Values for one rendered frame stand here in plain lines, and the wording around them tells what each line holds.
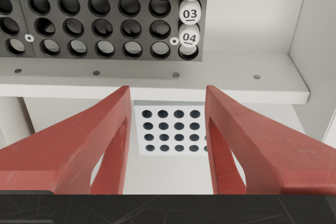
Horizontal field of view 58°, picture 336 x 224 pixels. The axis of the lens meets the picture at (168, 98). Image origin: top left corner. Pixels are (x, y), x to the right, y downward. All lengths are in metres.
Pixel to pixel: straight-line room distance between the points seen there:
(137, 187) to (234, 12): 0.35
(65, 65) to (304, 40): 0.19
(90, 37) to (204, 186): 0.37
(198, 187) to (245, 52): 0.30
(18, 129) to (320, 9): 0.40
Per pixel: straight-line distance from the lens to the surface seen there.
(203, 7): 0.19
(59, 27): 0.21
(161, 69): 0.24
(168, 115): 0.36
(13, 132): 0.47
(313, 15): 0.25
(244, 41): 0.27
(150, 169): 0.49
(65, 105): 0.43
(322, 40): 0.23
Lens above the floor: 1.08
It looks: 54 degrees down
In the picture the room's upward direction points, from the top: 176 degrees counter-clockwise
